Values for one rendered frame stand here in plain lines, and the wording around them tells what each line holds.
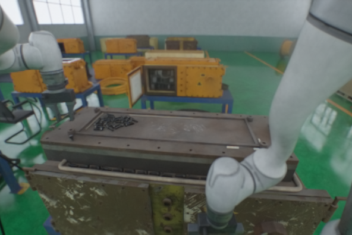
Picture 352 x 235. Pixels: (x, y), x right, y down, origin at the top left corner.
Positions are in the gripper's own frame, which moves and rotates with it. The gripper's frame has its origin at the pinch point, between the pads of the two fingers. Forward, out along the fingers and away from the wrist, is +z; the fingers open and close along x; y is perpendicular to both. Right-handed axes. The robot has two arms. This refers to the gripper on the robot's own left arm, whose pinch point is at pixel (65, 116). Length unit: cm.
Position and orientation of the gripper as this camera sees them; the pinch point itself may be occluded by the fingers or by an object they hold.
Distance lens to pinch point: 102.1
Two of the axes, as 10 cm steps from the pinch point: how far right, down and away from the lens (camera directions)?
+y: 1.4, 4.5, -8.8
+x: 9.9, -0.6, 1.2
